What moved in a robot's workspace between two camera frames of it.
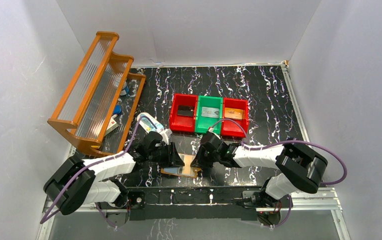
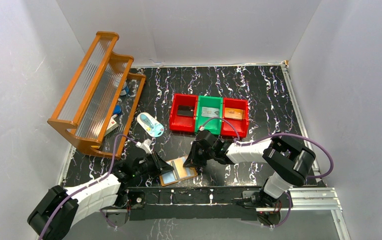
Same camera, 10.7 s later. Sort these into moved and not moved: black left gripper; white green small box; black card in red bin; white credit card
Moved: black left gripper
Not moved: black card in red bin; white credit card; white green small box
